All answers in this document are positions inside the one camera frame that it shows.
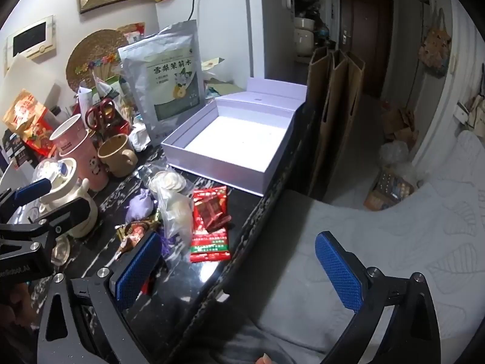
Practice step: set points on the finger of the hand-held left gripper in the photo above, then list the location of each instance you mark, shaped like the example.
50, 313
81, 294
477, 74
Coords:
32, 191
66, 212

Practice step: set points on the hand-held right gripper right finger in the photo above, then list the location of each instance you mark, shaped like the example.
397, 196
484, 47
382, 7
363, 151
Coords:
337, 273

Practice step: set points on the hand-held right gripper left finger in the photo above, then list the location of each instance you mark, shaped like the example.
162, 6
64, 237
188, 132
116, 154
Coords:
136, 269

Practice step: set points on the gold brown candy wrapper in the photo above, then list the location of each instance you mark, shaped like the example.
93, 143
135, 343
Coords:
132, 235

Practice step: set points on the purple sachet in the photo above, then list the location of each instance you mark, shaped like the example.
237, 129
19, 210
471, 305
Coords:
140, 204

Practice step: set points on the red snack packet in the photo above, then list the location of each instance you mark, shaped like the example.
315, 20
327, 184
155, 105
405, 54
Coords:
210, 246

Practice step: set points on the white cardboard box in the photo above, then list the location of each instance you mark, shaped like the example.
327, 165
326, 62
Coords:
227, 144

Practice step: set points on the person's right hand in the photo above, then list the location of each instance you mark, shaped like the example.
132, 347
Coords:
264, 359

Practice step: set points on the small white kettle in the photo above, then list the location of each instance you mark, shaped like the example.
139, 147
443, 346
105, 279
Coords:
75, 204

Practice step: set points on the small round metal lid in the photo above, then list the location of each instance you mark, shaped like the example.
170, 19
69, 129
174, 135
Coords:
60, 252

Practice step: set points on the pink cup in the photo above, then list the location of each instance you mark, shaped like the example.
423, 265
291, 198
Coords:
83, 159

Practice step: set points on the beige mug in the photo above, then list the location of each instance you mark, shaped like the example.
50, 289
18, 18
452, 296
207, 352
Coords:
115, 159

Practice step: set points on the red snack bag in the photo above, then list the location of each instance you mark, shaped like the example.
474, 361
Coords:
26, 117

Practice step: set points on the white quilted bed cover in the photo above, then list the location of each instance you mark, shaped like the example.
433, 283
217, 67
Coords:
416, 235

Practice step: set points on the white round flower ornament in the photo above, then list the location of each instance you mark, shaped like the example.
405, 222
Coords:
166, 182

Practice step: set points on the box of colourful items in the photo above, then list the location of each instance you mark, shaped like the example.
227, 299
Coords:
390, 191

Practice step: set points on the red scissors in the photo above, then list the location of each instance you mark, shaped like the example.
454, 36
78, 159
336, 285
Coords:
101, 113

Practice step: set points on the crumpled white tissue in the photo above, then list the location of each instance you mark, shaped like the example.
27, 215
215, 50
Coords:
142, 136

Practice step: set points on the person's grey pants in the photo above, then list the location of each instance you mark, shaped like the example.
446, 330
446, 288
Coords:
242, 341

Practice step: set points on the clear plastic bags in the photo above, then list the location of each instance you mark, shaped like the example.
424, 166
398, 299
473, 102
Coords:
394, 157

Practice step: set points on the white intercom panel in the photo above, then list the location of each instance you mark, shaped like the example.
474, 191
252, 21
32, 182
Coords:
30, 40

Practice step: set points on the flattened cardboard box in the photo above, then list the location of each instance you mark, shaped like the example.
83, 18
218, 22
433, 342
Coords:
358, 79
318, 121
343, 94

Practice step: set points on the round woven mat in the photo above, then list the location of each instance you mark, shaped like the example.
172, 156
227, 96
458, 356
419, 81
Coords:
94, 49

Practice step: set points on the cardboard scraps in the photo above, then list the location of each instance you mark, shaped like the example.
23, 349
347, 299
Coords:
399, 125

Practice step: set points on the silver stand-up pouch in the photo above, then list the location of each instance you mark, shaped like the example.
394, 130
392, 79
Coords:
163, 64

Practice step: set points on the red patterned packet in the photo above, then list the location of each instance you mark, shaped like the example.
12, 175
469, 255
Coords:
135, 34

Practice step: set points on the green cardboard piece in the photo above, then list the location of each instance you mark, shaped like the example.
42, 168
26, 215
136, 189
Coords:
223, 87

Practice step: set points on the cream paper packet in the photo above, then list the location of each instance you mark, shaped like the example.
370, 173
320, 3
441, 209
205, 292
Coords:
212, 63

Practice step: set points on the white ceramic pot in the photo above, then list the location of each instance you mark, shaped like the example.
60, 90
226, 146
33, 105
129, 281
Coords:
303, 36

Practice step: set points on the white refrigerator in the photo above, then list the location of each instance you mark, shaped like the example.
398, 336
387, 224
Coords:
227, 26

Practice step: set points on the dark brown door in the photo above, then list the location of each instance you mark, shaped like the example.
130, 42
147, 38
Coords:
363, 26

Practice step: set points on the hanging patterned bag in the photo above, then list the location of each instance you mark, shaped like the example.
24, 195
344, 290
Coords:
437, 45

